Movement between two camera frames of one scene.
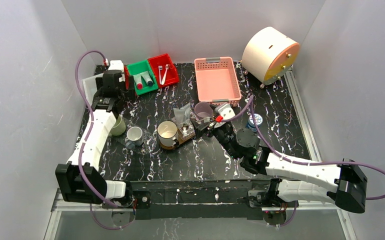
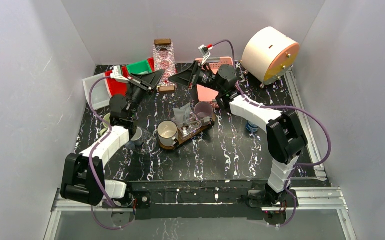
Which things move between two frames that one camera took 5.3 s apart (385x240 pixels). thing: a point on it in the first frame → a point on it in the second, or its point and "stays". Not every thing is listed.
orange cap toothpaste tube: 179,115 stays
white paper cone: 187,111 stays
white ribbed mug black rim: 167,130 stays
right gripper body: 209,126 → 195,74
